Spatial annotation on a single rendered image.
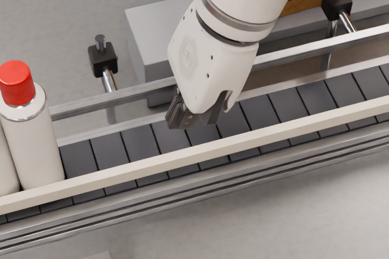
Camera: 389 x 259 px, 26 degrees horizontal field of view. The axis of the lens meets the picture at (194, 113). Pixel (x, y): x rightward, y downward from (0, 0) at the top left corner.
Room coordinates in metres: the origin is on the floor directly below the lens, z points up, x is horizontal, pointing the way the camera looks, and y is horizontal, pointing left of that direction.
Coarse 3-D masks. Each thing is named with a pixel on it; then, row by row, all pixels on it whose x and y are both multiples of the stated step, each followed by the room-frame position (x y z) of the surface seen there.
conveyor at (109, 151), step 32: (384, 64) 0.69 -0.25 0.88; (288, 96) 0.64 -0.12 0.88; (320, 96) 0.64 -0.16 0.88; (352, 96) 0.64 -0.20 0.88; (160, 128) 0.59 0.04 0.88; (192, 128) 0.59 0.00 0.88; (224, 128) 0.59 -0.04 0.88; (256, 128) 0.59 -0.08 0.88; (352, 128) 0.59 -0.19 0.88; (64, 160) 0.55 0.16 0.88; (96, 160) 0.55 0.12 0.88; (128, 160) 0.55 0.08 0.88; (224, 160) 0.55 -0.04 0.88; (96, 192) 0.50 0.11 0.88; (0, 224) 0.46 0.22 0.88
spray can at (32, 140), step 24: (0, 72) 0.52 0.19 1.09; (24, 72) 0.52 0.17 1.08; (0, 96) 0.52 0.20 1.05; (24, 96) 0.50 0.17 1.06; (24, 120) 0.49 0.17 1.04; (48, 120) 0.51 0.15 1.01; (24, 144) 0.49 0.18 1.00; (48, 144) 0.50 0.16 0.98; (24, 168) 0.49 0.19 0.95; (48, 168) 0.50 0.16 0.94
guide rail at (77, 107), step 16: (352, 32) 0.68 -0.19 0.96; (368, 32) 0.68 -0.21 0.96; (384, 32) 0.68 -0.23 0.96; (288, 48) 0.65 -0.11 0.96; (304, 48) 0.65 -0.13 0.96; (320, 48) 0.65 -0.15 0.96; (336, 48) 0.66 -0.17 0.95; (256, 64) 0.63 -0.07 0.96; (272, 64) 0.63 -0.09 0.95; (160, 80) 0.60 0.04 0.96; (96, 96) 0.58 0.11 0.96; (112, 96) 0.58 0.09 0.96; (128, 96) 0.58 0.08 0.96; (144, 96) 0.59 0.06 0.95; (64, 112) 0.56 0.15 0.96; (80, 112) 0.56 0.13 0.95
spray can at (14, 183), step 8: (0, 128) 0.50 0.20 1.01; (0, 136) 0.50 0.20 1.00; (0, 144) 0.49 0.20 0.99; (0, 152) 0.49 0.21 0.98; (8, 152) 0.50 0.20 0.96; (0, 160) 0.49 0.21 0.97; (8, 160) 0.50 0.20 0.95; (0, 168) 0.49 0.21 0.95; (8, 168) 0.49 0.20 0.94; (0, 176) 0.48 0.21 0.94; (8, 176) 0.49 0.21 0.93; (16, 176) 0.50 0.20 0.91; (0, 184) 0.48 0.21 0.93; (8, 184) 0.49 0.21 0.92; (16, 184) 0.50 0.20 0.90; (0, 192) 0.48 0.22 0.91; (8, 192) 0.49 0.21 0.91; (16, 192) 0.49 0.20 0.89
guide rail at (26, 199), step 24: (384, 96) 0.62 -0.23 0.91; (312, 120) 0.58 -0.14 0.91; (336, 120) 0.58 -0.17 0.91; (216, 144) 0.55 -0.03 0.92; (240, 144) 0.55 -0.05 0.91; (264, 144) 0.56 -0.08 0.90; (120, 168) 0.51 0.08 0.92; (144, 168) 0.51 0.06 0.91; (168, 168) 0.52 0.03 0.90; (24, 192) 0.48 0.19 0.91; (48, 192) 0.48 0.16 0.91; (72, 192) 0.49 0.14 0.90
